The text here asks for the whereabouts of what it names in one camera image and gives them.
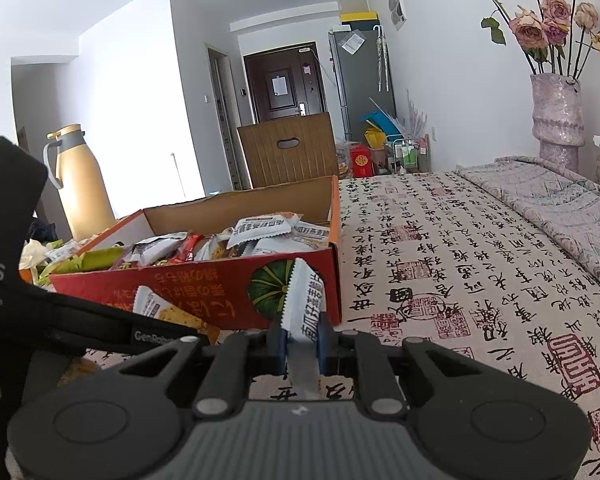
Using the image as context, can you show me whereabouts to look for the small green snack packet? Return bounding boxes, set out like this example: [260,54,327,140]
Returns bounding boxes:
[34,255,82,287]

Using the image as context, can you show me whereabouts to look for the grey refrigerator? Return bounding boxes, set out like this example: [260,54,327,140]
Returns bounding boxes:
[328,24,397,142]

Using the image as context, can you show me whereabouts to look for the dried pink roses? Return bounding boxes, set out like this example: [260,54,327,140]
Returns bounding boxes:
[446,0,600,79]

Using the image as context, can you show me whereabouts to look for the wall poster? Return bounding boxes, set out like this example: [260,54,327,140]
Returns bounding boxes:
[387,0,407,31]

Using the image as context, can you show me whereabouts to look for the red gift box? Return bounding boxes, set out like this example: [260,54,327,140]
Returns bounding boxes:
[350,144,379,179]

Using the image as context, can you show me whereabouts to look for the white orange-print snack packet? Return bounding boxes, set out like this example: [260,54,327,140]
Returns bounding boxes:
[279,257,329,402]
[132,285,222,343]

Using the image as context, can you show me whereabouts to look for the dark cloth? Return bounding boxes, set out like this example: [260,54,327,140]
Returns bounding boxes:
[27,217,59,244]

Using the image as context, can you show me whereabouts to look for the red snack packet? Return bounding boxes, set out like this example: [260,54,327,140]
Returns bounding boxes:
[172,233,204,262]

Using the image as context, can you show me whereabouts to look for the red cardboard box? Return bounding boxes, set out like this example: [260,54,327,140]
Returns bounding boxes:
[49,175,343,332]

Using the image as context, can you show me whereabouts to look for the blue plastic item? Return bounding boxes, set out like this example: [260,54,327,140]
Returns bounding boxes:
[357,110,396,134]

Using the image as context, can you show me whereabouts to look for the white paper notice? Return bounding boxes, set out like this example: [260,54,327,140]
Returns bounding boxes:
[340,30,367,56]

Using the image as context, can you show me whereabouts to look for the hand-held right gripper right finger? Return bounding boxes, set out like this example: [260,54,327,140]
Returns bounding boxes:
[315,311,484,418]

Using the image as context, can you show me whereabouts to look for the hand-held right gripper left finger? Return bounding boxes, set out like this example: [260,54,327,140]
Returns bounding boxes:
[119,316,288,418]

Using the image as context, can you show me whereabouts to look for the grey white snack packet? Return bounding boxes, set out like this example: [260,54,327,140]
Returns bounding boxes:
[129,232,189,264]

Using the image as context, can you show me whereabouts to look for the white umbrella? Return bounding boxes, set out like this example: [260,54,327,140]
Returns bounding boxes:
[372,24,394,94]

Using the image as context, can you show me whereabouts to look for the grey quilted cloth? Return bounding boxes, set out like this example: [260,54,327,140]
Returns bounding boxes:
[454,156,600,302]

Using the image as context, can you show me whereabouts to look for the beige plastic bag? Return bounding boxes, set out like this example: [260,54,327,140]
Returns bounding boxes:
[19,240,49,269]

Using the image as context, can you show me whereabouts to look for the pile of white snack packets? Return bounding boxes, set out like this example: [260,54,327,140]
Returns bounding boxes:
[195,212,332,262]

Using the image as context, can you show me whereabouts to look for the pink textured vase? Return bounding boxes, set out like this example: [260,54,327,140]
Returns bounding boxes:
[530,73,586,174]

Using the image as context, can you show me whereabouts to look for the yellow thermos jug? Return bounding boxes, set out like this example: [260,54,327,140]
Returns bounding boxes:
[42,124,117,242]

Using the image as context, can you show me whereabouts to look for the dark brown door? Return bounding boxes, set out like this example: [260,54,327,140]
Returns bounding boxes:
[243,45,327,124]

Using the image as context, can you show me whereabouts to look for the wire storage rack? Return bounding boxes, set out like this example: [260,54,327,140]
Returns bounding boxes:
[385,135,431,175]

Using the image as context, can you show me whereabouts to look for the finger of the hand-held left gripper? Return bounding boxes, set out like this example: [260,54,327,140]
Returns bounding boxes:
[22,285,213,358]

